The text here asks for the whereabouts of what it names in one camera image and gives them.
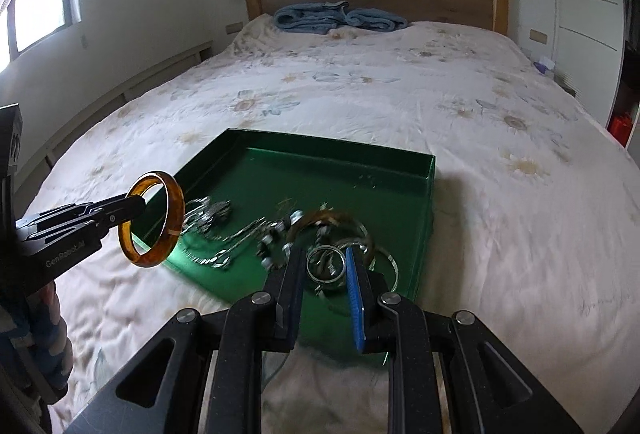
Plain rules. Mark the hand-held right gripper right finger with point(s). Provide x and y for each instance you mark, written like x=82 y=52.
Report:
x=354 y=294

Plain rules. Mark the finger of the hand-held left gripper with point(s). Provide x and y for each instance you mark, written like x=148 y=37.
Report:
x=117 y=219
x=115 y=204

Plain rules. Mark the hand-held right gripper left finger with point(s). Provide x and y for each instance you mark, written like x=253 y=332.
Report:
x=295 y=299

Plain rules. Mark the silver bangle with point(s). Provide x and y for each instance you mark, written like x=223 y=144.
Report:
x=396 y=266

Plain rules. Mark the amber bangle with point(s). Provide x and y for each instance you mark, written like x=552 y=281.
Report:
x=325 y=214
x=175 y=209

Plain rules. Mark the green tray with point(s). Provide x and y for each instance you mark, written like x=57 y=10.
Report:
x=325 y=169

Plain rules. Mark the person's left forearm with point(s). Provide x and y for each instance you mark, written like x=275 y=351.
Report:
x=35 y=354

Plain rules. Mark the silver wristwatch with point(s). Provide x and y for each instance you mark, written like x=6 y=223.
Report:
x=217 y=211

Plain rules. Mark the bed with floral sheet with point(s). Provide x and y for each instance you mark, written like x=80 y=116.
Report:
x=400 y=89

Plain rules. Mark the blue folded blanket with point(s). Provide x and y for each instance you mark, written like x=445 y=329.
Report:
x=310 y=17

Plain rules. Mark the small tissue pack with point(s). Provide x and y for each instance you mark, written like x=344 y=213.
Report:
x=545 y=64

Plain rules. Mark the red item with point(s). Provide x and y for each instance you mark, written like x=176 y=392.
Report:
x=620 y=129

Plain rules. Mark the beige wall switch plate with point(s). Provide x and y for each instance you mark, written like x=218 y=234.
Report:
x=234 y=27
x=538 y=36

